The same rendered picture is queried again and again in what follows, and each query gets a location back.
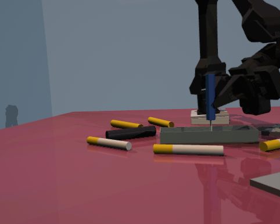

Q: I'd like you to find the white cylinder with yellow end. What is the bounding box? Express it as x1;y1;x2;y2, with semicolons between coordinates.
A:
87;136;132;150
153;144;224;156
259;139;280;151

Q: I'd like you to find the black cylinder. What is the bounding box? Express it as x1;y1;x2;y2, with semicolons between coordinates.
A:
106;125;156;140

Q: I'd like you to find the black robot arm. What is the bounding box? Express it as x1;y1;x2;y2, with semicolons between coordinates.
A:
189;0;280;115

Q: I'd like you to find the blue stylus with white tip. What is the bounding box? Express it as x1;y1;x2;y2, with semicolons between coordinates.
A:
206;74;216;130

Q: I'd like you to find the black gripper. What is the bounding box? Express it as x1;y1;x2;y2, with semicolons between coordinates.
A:
202;54;280;109

